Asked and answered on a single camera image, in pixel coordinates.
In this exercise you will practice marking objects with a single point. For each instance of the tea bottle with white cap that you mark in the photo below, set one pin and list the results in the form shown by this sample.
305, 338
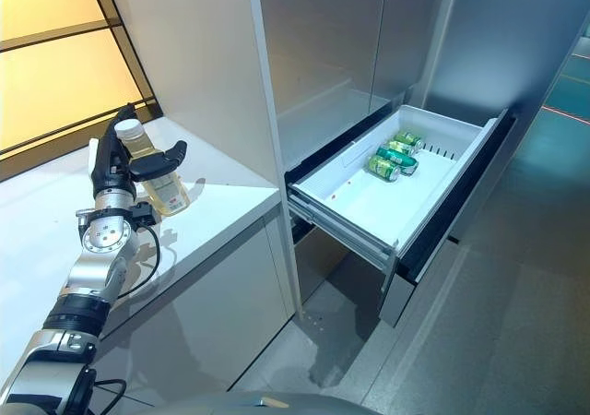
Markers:
170, 193

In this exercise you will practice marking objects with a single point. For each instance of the white counter top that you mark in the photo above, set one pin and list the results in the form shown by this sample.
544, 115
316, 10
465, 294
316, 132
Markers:
221, 189

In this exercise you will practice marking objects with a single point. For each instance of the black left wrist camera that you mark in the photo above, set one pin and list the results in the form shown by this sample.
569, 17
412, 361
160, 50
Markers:
144, 214

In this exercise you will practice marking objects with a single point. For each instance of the white fridge drawer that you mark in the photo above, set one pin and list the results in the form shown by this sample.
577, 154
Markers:
369, 203

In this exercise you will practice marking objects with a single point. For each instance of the light green drink can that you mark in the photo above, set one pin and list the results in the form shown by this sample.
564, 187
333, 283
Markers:
409, 139
400, 147
382, 168

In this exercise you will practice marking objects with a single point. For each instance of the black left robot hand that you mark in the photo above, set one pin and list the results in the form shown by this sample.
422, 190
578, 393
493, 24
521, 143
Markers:
110, 170

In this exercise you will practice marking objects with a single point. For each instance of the tall white cabinet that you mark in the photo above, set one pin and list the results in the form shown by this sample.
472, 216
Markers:
198, 64

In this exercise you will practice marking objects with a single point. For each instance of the stainless steel fridge door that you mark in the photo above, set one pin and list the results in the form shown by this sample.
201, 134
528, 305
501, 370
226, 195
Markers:
318, 41
415, 27

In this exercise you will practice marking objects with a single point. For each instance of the dark green drink can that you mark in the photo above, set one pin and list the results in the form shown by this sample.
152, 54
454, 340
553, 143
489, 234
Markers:
398, 159

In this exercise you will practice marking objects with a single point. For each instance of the grey robot torso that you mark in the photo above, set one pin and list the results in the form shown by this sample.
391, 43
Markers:
299, 406

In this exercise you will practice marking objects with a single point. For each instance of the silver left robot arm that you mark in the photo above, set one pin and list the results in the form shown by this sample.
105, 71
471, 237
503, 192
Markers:
103, 237

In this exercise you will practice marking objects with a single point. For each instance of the dark framed orange window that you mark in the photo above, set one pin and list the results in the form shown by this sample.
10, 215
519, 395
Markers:
55, 78

